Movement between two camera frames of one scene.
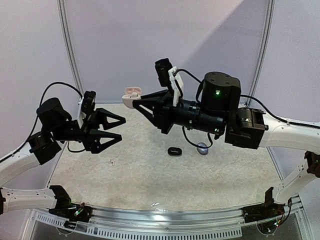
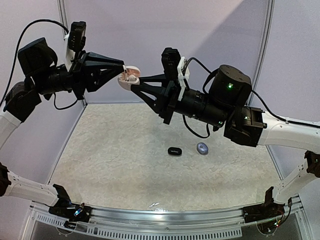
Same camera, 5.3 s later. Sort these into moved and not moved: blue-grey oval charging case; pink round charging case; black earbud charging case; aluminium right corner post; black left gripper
Moved: black left gripper; pink round charging case
Not moved: black earbud charging case; blue-grey oval charging case; aluminium right corner post
